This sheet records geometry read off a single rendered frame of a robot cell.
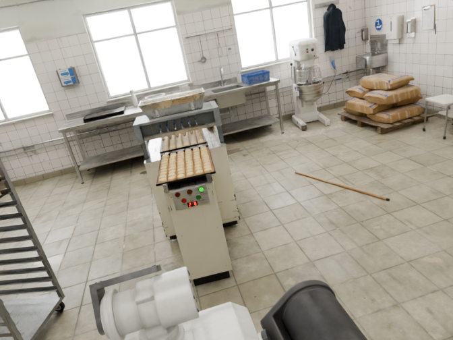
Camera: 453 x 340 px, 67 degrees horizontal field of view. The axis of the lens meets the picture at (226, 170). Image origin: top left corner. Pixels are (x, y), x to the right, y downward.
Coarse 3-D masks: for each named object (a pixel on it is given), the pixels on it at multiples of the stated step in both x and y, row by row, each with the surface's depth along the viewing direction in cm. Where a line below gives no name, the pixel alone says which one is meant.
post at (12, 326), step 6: (0, 300) 203; (0, 306) 202; (0, 312) 203; (6, 312) 206; (6, 318) 205; (6, 324) 207; (12, 324) 209; (12, 330) 209; (12, 336) 211; (18, 336) 212
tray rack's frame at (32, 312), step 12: (12, 300) 262; (24, 300) 260; (36, 300) 257; (48, 300) 254; (60, 300) 254; (12, 312) 249; (24, 312) 247; (36, 312) 244; (48, 312) 242; (24, 324) 235; (36, 324) 233; (24, 336) 225
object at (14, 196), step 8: (0, 160) 216; (0, 168) 216; (8, 176) 221; (8, 184) 220; (16, 192) 226; (16, 208) 228; (24, 216) 230; (32, 232) 235; (32, 240) 237; (40, 248) 241; (48, 264) 246; (48, 272) 247; (56, 280) 252; (64, 296) 259
